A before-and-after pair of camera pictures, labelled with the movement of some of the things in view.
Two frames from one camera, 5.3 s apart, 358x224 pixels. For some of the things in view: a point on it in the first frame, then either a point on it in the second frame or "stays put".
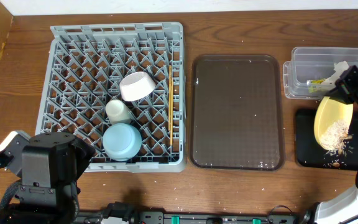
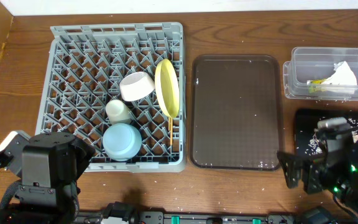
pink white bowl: x=136 y=86 stays put
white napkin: x=339 y=67 stays put
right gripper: x=346 y=86 → x=309 y=175
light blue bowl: x=122 y=142 stays put
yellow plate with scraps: x=332 y=122 → x=167 y=86
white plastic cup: x=117 y=112 stays put
